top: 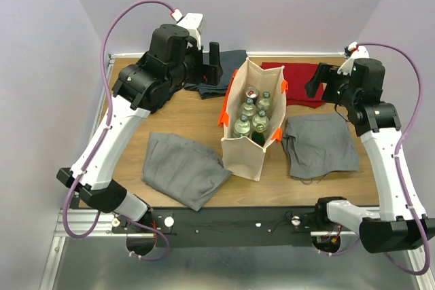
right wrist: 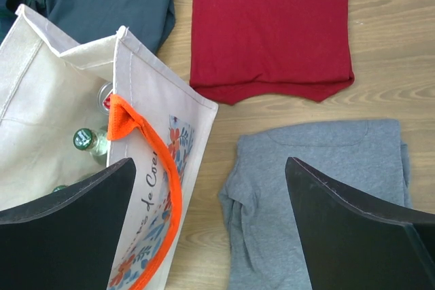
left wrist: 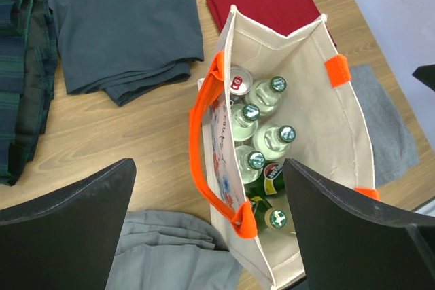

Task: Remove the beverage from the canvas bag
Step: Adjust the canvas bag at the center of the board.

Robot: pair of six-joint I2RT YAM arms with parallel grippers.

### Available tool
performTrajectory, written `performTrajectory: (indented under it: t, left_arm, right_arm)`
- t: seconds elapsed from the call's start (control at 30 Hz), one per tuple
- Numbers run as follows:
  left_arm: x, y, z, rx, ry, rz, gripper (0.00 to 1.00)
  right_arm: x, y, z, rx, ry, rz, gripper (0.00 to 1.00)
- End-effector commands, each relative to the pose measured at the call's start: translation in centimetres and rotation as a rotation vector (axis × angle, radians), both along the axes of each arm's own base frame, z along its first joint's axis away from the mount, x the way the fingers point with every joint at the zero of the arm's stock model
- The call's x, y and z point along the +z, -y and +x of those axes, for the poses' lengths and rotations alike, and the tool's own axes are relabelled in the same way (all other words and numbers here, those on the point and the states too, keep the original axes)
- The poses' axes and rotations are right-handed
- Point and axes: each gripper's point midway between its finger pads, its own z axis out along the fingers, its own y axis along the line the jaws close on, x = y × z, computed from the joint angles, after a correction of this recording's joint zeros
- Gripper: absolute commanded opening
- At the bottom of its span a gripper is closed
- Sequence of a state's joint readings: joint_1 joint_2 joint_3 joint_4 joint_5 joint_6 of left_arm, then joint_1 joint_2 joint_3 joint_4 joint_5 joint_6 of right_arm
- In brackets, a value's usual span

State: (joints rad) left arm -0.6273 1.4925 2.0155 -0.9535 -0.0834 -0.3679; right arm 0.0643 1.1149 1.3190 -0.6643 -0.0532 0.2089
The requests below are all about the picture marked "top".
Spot green glass bottle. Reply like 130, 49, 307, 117
251, 124, 266, 147

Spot clear soda water bottle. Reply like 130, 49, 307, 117
256, 91, 272, 112
251, 110, 269, 131
239, 98, 257, 120
232, 114, 251, 138

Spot black mounting base plate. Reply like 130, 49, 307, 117
111, 205, 361, 249

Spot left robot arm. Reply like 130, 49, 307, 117
56, 24, 223, 232

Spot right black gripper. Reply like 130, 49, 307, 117
304, 61, 358, 107

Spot grey folded cloth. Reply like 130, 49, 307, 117
141, 132, 232, 211
282, 113, 360, 184

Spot aluminium frame rail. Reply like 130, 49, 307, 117
39, 210, 118, 290

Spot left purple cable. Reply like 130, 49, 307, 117
63, 0, 177, 261

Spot red folded cloth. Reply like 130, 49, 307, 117
261, 62, 325, 109

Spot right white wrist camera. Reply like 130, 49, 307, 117
337, 41, 370, 75

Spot dark blue folded cloth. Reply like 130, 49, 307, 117
184, 50, 247, 99

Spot grey folded cloth left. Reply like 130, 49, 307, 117
141, 132, 232, 211

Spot beige canvas bag orange handles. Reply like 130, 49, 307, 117
219, 59, 288, 181

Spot grey folded cloth right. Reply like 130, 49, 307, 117
282, 113, 360, 184

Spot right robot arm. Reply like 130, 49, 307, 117
305, 58, 434, 253

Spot red top drink can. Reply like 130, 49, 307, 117
245, 86, 259, 103

